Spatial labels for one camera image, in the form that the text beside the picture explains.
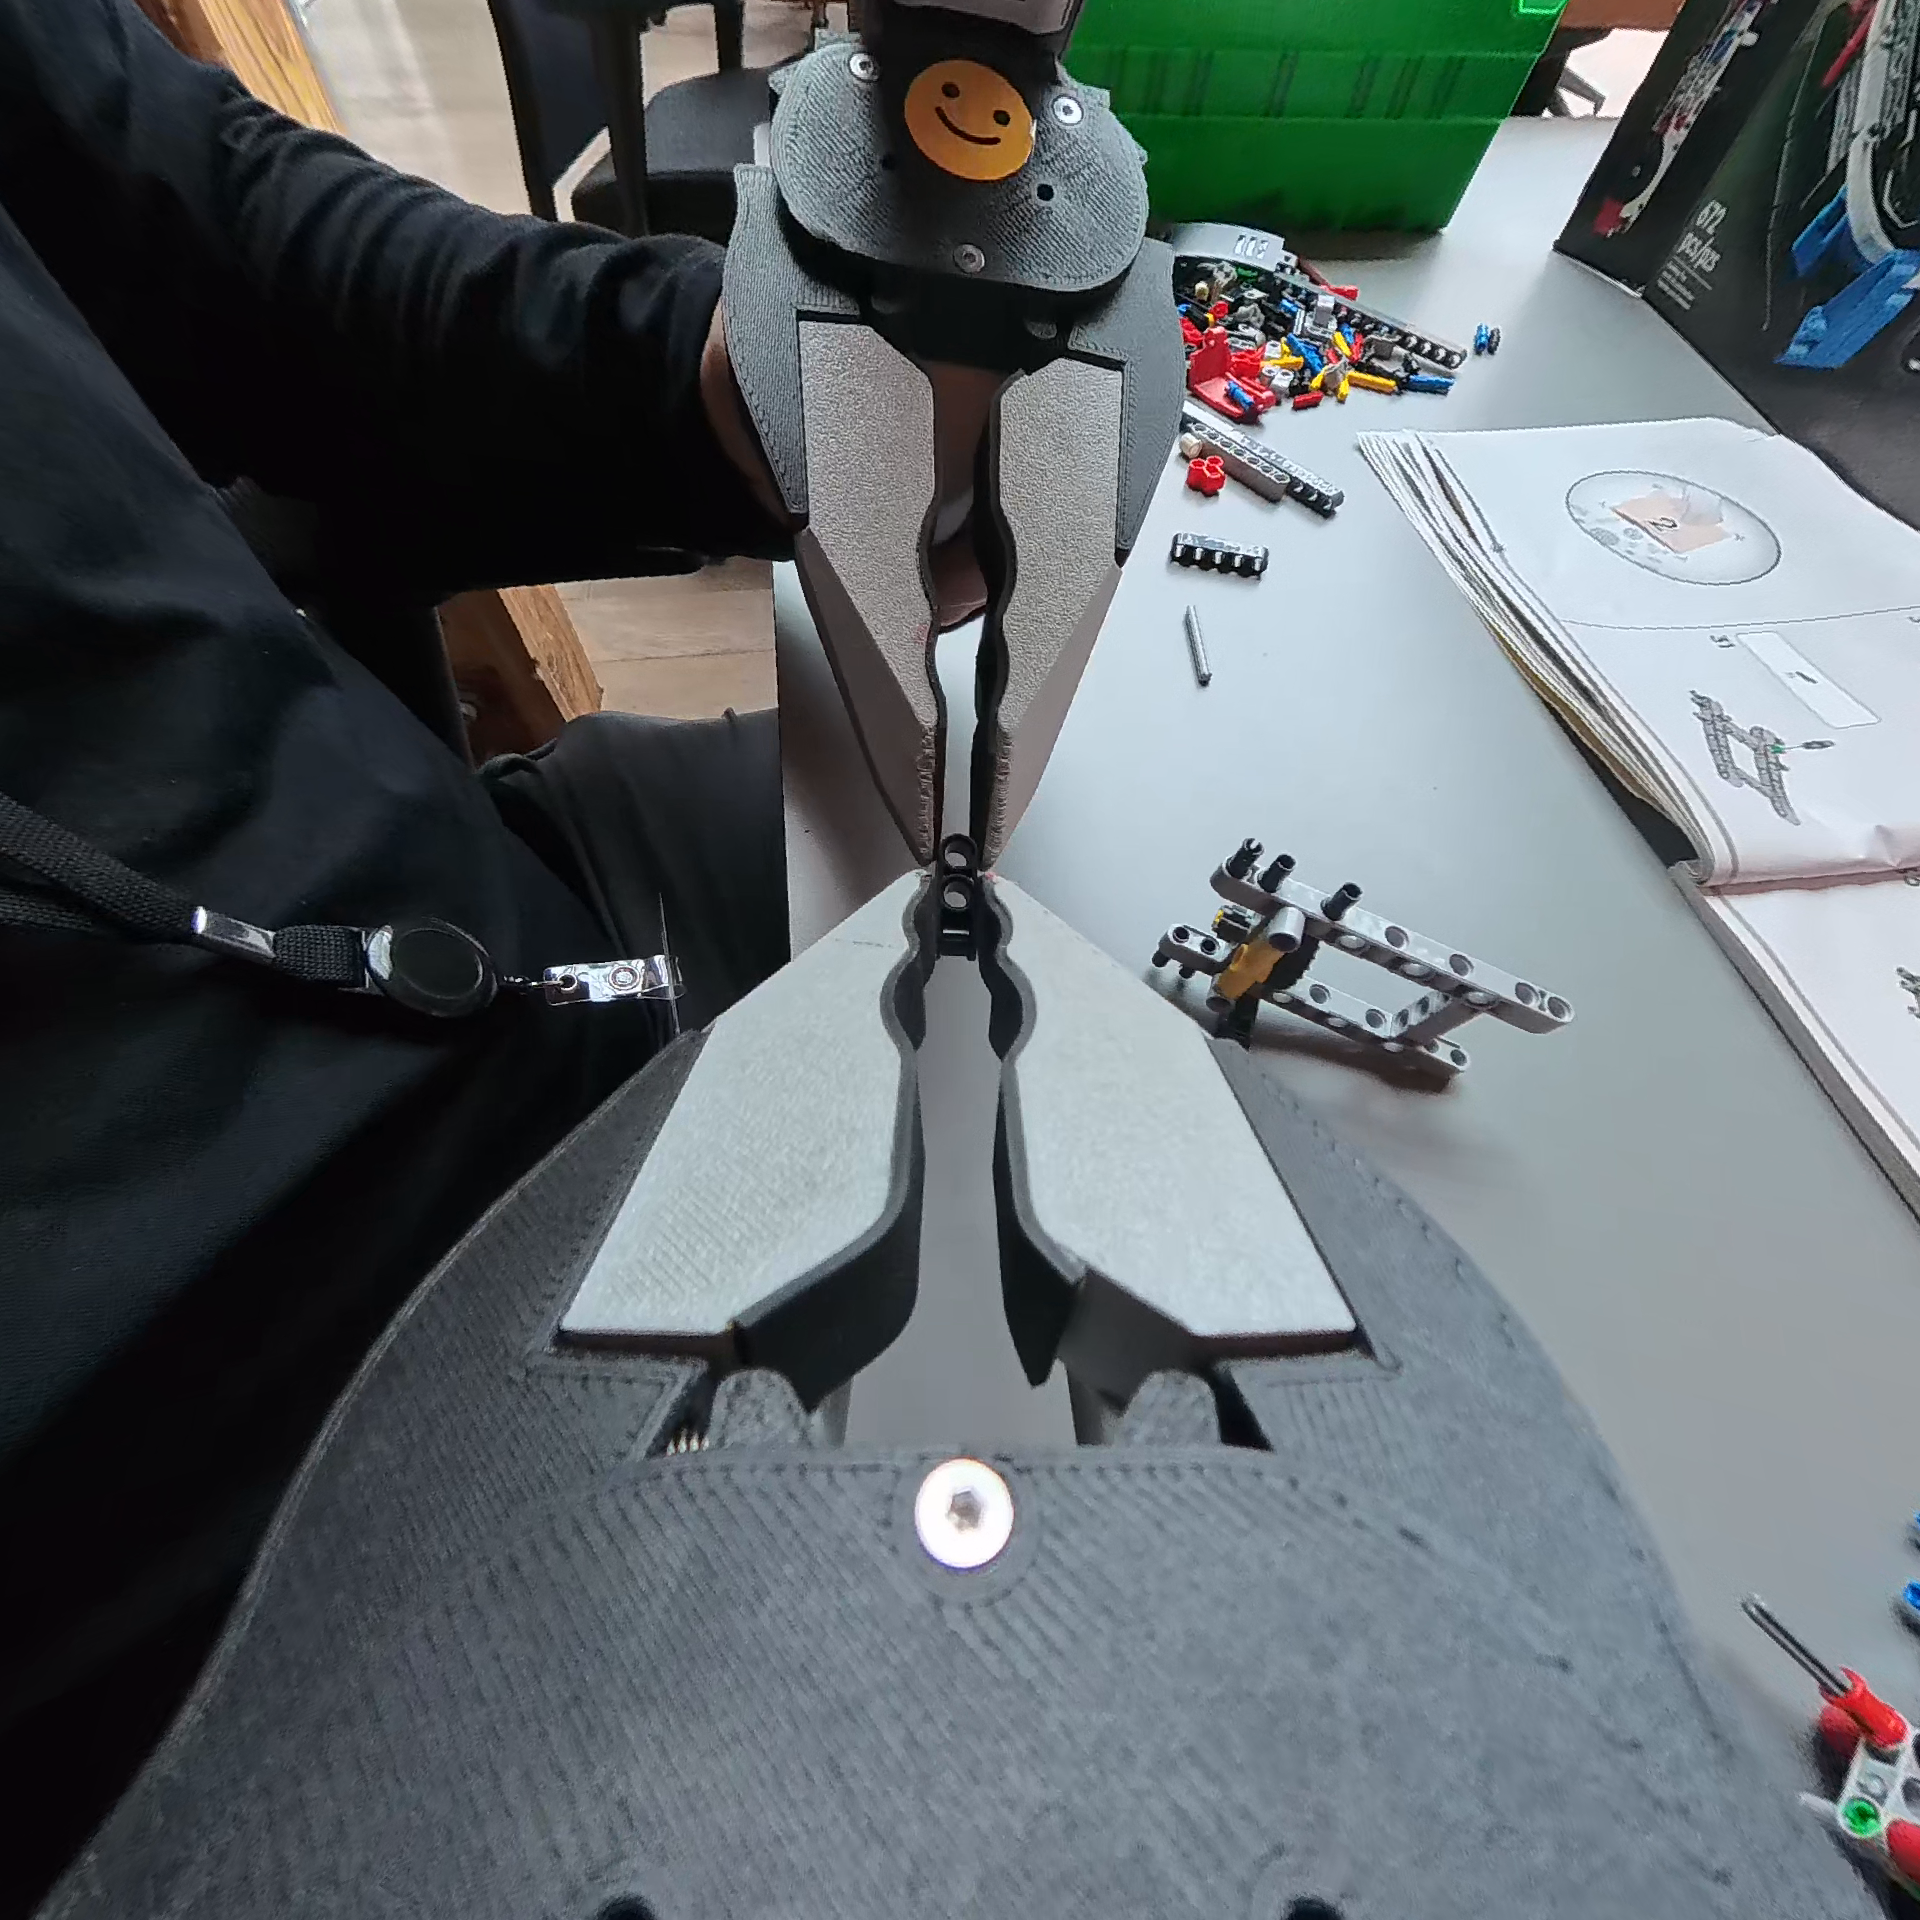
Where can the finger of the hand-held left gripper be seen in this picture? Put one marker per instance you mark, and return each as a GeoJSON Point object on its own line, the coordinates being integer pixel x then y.
{"type": "Point", "coordinates": [862, 497]}
{"type": "Point", "coordinates": [1066, 497]}

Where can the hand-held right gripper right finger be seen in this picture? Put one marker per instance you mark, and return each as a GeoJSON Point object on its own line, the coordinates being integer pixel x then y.
{"type": "Point", "coordinates": [1156, 1185]}

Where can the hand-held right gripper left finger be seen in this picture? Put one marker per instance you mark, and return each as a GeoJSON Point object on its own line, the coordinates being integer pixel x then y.
{"type": "Point", "coordinates": [751, 1185]}

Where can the grey lego frame assembly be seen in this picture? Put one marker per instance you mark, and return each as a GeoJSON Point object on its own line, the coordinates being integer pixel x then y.
{"type": "Point", "coordinates": [1395, 962]}

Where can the small black lego connector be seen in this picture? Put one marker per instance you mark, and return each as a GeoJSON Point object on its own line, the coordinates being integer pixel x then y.
{"type": "Point", "coordinates": [962, 902]}

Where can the black five-hole lego beam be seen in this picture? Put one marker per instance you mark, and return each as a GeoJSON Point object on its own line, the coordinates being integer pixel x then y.
{"type": "Point", "coordinates": [1218, 557]}

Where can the grey lego axle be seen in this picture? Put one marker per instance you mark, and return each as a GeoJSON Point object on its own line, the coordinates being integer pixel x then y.
{"type": "Point", "coordinates": [1200, 647]}

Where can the pile of loose lego pieces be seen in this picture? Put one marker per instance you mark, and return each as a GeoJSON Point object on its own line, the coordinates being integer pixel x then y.
{"type": "Point", "coordinates": [1289, 345]}

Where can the lego instruction booklet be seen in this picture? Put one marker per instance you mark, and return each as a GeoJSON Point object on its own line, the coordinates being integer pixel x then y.
{"type": "Point", "coordinates": [1651, 601]}

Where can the partly built lego model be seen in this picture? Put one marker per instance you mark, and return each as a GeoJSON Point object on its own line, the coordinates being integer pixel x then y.
{"type": "Point", "coordinates": [1874, 1770]}

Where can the person's left hand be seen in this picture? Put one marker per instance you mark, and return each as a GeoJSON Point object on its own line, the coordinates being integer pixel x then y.
{"type": "Point", "coordinates": [739, 419]}

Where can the green plastic bin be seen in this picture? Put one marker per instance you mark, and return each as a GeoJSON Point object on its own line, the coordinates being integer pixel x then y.
{"type": "Point", "coordinates": [1305, 104]}

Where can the wooden cabinet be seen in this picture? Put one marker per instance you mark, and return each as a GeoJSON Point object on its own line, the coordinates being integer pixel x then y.
{"type": "Point", "coordinates": [518, 677]}

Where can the black office chair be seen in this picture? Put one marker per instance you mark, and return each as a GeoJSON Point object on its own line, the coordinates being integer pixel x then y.
{"type": "Point", "coordinates": [660, 136]}

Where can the person's dark clothing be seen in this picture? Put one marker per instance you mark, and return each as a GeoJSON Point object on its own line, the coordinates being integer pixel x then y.
{"type": "Point", "coordinates": [225, 1201]}

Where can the black box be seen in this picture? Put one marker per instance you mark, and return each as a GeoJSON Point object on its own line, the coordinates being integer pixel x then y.
{"type": "Point", "coordinates": [1741, 195]}

